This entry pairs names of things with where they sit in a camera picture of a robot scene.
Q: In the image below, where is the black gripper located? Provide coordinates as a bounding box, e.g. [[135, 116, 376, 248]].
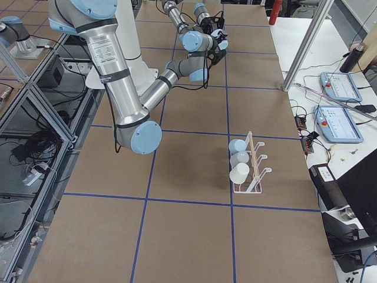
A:
[[201, 17, 224, 32], [207, 37, 227, 65]]

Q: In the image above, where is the light blue plastic cup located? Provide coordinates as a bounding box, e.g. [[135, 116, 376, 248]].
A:
[[228, 139, 247, 154]]

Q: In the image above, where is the grey plastic cup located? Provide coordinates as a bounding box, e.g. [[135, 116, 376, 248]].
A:
[[230, 151, 250, 167]]

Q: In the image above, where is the pale green plastic cup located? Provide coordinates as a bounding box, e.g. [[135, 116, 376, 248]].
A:
[[229, 163, 250, 184]]

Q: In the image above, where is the red bottle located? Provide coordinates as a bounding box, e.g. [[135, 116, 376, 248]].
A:
[[269, 0, 283, 25]]

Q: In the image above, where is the far teach pendant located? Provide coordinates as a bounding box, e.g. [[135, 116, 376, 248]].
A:
[[320, 72, 362, 103]]

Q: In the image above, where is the teach pendant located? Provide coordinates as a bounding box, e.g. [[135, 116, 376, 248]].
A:
[[313, 105, 364, 144], [320, 72, 362, 103]]

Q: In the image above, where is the black water bottle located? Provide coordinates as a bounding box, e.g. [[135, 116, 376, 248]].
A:
[[339, 42, 366, 73]]

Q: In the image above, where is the near teach pendant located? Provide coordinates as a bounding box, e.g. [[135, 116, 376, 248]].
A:
[[313, 105, 364, 144]]

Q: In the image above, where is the aluminium frame post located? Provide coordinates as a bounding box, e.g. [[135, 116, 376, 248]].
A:
[[282, 0, 334, 92]]

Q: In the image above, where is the white wire cup rack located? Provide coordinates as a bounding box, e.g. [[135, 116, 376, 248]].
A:
[[230, 131, 272, 194]]

